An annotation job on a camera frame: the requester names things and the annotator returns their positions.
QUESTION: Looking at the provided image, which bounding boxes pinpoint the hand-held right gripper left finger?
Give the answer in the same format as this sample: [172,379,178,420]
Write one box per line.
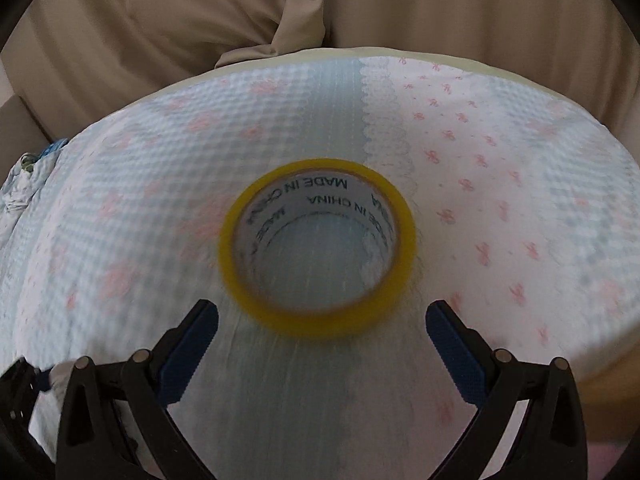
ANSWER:
[56,299,221,480]

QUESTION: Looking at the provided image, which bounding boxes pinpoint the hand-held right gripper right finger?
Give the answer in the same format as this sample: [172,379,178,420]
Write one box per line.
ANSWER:
[424,300,590,480]

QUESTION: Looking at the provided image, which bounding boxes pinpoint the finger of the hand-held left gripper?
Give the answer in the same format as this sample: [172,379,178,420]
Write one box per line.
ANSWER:
[0,359,55,397]

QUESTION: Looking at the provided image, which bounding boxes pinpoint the yellow tape roll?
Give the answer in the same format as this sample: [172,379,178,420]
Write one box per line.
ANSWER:
[218,157,419,339]

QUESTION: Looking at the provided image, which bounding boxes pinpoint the light blue crumpled quilt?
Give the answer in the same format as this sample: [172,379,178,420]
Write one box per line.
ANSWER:
[0,151,68,243]

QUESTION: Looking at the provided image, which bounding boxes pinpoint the blue pink printed bedspread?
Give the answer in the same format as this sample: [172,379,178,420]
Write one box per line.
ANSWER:
[0,48,640,480]

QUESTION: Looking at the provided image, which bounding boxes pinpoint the grey-brown padded headboard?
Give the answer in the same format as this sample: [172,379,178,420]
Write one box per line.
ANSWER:
[0,91,57,183]

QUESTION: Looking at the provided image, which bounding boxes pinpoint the beige curtain panel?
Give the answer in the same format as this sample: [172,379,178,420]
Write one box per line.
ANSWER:
[0,0,332,143]
[320,0,640,131]

